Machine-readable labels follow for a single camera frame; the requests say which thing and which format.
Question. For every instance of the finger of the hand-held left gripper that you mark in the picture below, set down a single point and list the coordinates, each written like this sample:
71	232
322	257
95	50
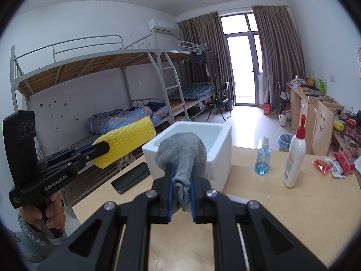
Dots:
65	152
97	150

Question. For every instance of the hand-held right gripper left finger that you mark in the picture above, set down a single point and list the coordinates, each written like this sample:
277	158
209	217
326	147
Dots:
169	194

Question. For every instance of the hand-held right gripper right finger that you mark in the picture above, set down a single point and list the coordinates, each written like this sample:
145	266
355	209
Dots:
193	200

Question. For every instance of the yellow foam net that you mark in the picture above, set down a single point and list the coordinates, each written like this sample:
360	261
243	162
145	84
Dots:
127	138

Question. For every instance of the grey sock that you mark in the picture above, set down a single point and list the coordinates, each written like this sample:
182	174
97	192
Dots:
180	149

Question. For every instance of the white foam box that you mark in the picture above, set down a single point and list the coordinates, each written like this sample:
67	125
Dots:
215	152

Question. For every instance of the person's left forearm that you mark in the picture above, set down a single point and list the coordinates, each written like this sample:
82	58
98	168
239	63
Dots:
31	242

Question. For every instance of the person's left hand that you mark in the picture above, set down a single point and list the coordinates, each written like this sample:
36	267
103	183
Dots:
31	216

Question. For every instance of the blue orange checked quilt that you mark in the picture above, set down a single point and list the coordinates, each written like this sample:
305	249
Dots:
118	120

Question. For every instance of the black smartphone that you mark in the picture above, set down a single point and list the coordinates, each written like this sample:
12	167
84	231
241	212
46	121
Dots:
131	178

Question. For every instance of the blue spray bottle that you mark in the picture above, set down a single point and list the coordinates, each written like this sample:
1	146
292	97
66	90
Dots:
262	161

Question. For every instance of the grey metal bunk bed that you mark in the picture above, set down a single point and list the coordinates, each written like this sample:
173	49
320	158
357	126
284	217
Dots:
194	90
84	67

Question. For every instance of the dark waste bin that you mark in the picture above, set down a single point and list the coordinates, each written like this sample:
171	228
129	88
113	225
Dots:
229	105

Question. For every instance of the grey metal bed ladder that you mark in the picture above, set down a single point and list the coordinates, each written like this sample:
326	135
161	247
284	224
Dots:
176	84

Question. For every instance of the black folding chair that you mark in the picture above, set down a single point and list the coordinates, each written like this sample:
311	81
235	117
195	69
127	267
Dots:
221	98
282	94

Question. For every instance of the blue checked mattress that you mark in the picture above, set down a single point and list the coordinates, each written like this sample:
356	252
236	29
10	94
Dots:
194	90

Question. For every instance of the white lotion bottle red cap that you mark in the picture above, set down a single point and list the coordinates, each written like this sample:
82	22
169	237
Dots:
293	161

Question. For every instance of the blue waste bin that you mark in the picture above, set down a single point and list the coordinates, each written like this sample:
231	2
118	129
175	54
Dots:
284	142

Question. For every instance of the orange plastic jug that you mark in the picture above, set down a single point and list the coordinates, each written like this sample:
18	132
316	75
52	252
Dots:
267	109

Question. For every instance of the white thermos flask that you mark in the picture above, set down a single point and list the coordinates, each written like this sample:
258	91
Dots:
283	118

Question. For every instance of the red yellow snack packet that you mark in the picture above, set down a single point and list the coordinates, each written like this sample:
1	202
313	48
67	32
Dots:
323	165

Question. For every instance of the brown curtain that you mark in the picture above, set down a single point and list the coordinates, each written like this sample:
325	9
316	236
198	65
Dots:
203	62
282	50

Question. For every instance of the hanging dark clothes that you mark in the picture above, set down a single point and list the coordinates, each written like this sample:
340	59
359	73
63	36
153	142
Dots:
199	56

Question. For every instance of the white air conditioner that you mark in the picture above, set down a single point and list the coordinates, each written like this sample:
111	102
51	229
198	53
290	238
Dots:
160	24

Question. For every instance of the wooden desk with drawers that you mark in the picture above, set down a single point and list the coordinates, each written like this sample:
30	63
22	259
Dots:
299	104

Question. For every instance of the glass balcony door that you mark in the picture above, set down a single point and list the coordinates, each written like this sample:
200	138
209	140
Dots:
242	62

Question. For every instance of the wooden chair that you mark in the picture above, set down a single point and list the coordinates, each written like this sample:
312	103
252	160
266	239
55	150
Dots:
321	124

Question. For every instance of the yellow cloth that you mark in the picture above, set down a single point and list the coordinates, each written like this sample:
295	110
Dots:
339	125

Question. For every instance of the desk with patterned cloth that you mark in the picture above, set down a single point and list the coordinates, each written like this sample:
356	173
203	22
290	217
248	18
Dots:
348	135

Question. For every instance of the green packet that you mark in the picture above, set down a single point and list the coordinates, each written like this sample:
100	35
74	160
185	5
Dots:
322	86

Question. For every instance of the white wall socket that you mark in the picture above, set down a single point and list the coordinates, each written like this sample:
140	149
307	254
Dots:
332	78

